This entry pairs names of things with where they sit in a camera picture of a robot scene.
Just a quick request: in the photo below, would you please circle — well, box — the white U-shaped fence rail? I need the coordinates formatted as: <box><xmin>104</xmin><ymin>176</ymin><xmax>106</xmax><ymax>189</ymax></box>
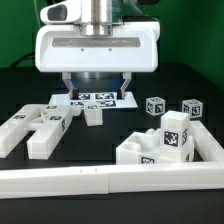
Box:
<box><xmin>0</xmin><ymin>121</ymin><xmax>224</xmax><ymax>199</ymax></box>

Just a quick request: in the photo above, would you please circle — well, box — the white chair back frame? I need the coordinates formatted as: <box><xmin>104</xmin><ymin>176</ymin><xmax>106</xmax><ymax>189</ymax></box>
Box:
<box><xmin>0</xmin><ymin>104</ymin><xmax>81</xmax><ymax>160</ymax></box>

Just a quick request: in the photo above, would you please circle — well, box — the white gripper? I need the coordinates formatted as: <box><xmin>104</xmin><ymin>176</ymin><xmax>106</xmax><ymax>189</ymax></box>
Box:
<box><xmin>35</xmin><ymin>21</ymin><xmax>160</xmax><ymax>100</ymax></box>

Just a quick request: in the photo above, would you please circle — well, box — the white tagged cube far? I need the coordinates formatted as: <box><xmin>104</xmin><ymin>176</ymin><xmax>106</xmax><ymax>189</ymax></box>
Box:
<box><xmin>182</xmin><ymin>99</ymin><xmax>203</xmax><ymax>118</ymax></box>

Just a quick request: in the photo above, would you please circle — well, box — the white chair seat plate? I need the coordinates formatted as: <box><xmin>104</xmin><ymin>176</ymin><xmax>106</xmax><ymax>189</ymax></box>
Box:
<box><xmin>116</xmin><ymin>128</ymin><xmax>195</xmax><ymax>165</ymax></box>

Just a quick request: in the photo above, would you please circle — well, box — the white tagged cube near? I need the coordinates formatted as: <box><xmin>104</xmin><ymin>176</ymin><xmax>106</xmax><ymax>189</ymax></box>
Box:
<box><xmin>146</xmin><ymin>97</ymin><xmax>166</xmax><ymax>116</ymax></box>

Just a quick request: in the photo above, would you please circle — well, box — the white tag sheet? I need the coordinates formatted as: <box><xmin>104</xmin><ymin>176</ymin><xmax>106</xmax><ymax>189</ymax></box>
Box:
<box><xmin>49</xmin><ymin>92</ymin><xmax>137</xmax><ymax>109</ymax></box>

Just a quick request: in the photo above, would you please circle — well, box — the white tagged cube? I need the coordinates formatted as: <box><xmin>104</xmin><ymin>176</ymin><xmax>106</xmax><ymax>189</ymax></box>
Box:
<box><xmin>146</xmin><ymin>97</ymin><xmax>166</xmax><ymax>116</ymax></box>
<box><xmin>182</xmin><ymin>99</ymin><xmax>203</xmax><ymax>118</ymax></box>

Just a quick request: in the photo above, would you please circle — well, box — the black cable on base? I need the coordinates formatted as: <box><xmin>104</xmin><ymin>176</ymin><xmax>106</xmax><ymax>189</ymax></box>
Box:
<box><xmin>9</xmin><ymin>51</ymin><xmax>37</xmax><ymax>69</ymax></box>

